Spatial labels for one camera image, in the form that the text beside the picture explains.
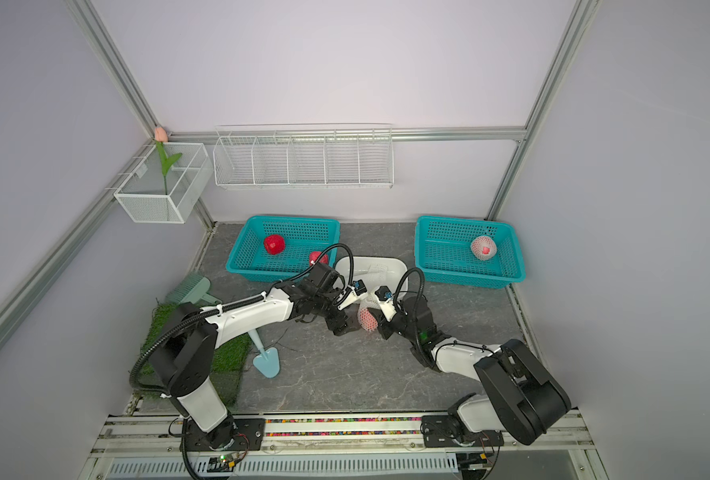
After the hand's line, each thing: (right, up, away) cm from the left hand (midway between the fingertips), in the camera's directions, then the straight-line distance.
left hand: (352, 316), depth 86 cm
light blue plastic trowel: (-24, -13, -1) cm, 27 cm away
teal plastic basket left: (-20, +24, +26) cm, 41 cm away
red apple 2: (-14, +18, +16) cm, 27 cm away
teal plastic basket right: (+33, +17, +23) cm, 43 cm away
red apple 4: (+46, +19, +16) cm, 52 cm away
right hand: (+6, +3, +1) cm, 7 cm away
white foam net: (+2, -2, 0) cm, 3 cm away
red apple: (-29, +21, +21) cm, 42 cm away
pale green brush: (-56, +6, +16) cm, 58 cm away
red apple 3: (+5, -1, +1) cm, 5 cm away
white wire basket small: (-55, +34, -9) cm, 65 cm away
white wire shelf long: (0, +53, +19) cm, 56 cm away
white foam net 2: (+45, +22, +19) cm, 53 cm away
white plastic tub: (+7, +12, +16) cm, 21 cm away
